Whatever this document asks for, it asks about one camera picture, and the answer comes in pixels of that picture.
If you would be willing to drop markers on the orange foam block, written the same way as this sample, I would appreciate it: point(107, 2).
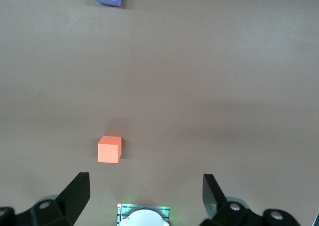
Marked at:
point(108, 151)

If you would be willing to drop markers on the brown table cover sheet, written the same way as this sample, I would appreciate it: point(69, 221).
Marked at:
point(199, 86)

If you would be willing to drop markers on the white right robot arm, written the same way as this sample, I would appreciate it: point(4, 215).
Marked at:
point(142, 218)

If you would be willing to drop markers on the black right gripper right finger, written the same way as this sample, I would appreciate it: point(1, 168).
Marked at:
point(224, 211)

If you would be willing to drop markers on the metal base plate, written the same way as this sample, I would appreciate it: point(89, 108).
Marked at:
point(123, 207)

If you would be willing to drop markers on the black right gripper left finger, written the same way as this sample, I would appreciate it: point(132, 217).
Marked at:
point(67, 206)

